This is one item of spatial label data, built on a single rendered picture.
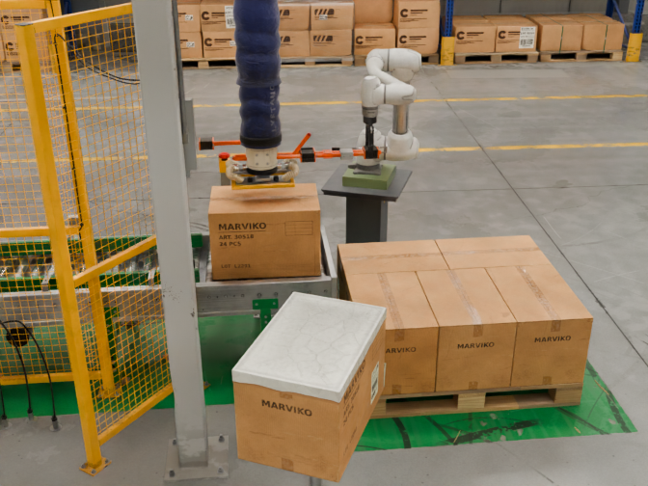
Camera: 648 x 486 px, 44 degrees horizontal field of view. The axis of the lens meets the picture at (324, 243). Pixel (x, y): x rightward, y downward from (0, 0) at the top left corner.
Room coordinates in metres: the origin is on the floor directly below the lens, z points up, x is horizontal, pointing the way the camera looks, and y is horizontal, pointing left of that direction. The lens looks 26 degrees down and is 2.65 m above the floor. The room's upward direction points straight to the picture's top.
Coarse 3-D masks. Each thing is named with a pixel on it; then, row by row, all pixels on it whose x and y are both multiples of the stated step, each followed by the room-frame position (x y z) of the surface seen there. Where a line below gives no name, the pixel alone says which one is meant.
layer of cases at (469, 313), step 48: (432, 240) 4.42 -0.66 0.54; (480, 240) 4.42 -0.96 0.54; (528, 240) 4.41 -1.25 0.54; (384, 288) 3.81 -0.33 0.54; (432, 288) 3.81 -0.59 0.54; (480, 288) 3.81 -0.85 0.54; (528, 288) 3.81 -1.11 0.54; (432, 336) 3.42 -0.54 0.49; (480, 336) 3.45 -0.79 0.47; (528, 336) 3.47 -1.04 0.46; (576, 336) 3.50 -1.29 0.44; (384, 384) 3.40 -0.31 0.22; (432, 384) 3.42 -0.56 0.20; (480, 384) 3.45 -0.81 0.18; (528, 384) 3.47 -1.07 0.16
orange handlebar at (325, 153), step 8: (216, 144) 4.35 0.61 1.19; (224, 144) 4.36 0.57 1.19; (232, 144) 4.36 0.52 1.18; (240, 144) 4.37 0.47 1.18; (280, 152) 4.17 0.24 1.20; (288, 152) 4.17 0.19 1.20; (320, 152) 4.18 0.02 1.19; (328, 152) 4.15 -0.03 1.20; (336, 152) 4.19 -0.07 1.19; (360, 152) 4.17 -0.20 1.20; (240, 160) 4.09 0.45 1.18
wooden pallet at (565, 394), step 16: (560, 384) 3.49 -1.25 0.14; (576, 384) 3.50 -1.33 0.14; (384, 400) 3.40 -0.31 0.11; (432, 400) 3.52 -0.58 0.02; (448, 400) 3.52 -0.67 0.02; (464, 400) 3.44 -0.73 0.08; (480, 400) 3.45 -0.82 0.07; (496, 400) 3.52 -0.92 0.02; (512, 400) 3.51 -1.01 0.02; (528, 400) 3.51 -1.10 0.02; (544, 400) 3.51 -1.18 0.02; (560, 400) 3.49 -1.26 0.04; (576, 400) 3.50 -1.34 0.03; (384, 416) 3.40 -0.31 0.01; (400, 416) 3.41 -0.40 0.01
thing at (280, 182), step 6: (234, 180) 4.06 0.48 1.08; (246, 180) 4.04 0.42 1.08; (252, 180) 4.02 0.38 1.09; (270, 180) 4.04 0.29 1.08; (276, 180) 4.03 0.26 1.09; (282, 180) 4.04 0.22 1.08; (288, 180) 4.04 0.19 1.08; (234, 186) 3.98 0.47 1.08; (240, 186) 3.98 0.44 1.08; (246, 186) 3.98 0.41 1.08; (252, 186) 3.98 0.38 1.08; (258, 186) 3.99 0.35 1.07; (264, 186) 3.99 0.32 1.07; (270, 186) 3.99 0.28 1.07; (276, 186) 4.00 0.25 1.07; (282, 186) 4.00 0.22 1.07; (288, 186) 4.01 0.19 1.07; (294, 186) 4.01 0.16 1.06
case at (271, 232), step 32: (224, 192) 4.22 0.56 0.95; (256, 192) 4.21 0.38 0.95; (288, 192) 4.21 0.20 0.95; (224, 224) 3.92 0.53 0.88; (256, 224) 3.93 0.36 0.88; (288, 224) 3.95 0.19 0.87; (224, 256) 3.92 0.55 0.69; (256, 256) 3.93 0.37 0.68; (288, 256) 3.95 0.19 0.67; (320, 256) 3.96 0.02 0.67
